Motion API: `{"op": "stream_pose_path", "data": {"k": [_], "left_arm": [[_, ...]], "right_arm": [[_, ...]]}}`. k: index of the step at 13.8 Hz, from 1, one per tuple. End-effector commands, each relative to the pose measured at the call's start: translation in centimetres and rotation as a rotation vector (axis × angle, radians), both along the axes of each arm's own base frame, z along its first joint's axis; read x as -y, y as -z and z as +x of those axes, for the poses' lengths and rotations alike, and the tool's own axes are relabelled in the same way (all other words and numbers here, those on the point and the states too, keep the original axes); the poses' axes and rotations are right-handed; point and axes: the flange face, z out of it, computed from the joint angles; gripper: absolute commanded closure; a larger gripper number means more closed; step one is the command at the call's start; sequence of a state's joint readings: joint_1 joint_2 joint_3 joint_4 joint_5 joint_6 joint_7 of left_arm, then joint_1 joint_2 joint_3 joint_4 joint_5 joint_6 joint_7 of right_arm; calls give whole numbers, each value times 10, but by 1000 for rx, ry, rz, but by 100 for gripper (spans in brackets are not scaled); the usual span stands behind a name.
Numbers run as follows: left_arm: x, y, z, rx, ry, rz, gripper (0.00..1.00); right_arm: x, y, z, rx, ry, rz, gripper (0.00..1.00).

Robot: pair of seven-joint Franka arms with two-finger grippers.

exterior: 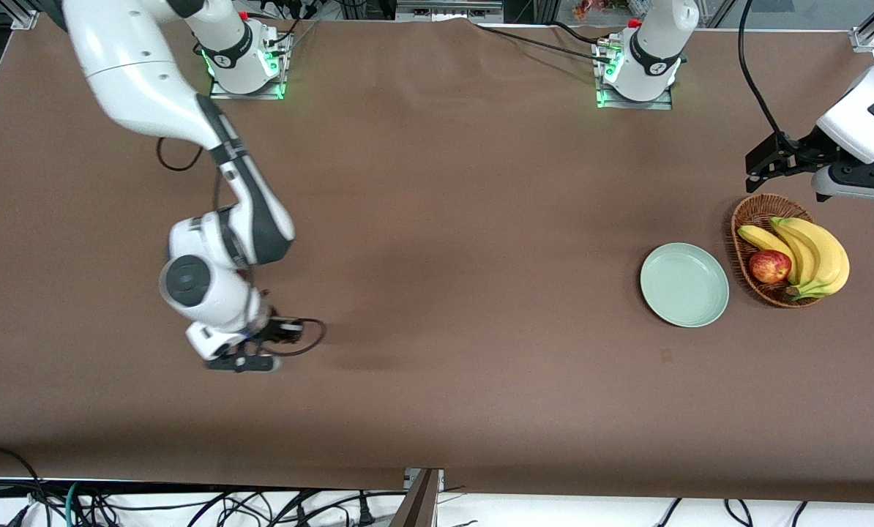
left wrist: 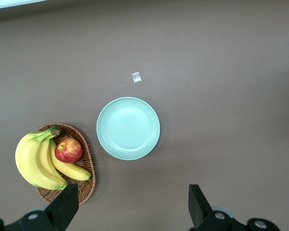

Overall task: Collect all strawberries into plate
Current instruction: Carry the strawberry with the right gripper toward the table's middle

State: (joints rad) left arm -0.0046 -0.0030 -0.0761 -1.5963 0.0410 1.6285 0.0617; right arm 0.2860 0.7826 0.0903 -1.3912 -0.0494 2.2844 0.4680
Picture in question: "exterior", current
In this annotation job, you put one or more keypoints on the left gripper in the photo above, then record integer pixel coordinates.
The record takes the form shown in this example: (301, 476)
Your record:
(805, 148)

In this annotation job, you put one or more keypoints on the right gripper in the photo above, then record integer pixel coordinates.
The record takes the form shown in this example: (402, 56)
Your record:
(279, 331)

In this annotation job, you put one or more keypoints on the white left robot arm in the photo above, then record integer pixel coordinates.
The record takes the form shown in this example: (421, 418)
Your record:
(653, 44)

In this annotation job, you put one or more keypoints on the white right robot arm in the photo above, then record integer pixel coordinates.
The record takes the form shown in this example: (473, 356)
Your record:
(129, 73)

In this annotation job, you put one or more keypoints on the pale green round plate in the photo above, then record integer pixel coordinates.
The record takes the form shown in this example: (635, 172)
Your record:
(689, 289)

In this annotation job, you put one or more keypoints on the yellow banana bunch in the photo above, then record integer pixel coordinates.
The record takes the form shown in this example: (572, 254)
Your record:
(821, 252)

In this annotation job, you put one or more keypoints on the brown wicker basket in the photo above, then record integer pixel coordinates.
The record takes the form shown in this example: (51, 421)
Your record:
(755, 212)

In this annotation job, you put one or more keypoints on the red apple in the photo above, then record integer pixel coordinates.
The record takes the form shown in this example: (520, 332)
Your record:
(770, 267)

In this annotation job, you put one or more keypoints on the black power plug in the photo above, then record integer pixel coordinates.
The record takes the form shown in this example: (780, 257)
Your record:
(365, 512)

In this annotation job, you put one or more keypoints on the brown wooden board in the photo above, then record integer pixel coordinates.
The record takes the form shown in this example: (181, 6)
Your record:
(419, 505)

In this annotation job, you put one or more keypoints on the brown table cover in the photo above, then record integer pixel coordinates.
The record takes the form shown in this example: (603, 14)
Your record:
(437, 183)

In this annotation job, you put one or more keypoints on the grey metal equipment box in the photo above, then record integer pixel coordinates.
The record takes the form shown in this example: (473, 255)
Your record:
(448, 9)

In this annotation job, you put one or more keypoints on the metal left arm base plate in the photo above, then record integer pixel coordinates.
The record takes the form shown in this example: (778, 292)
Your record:
(635, 105)

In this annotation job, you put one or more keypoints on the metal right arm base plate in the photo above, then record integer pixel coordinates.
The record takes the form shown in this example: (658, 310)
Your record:
(247, 96)

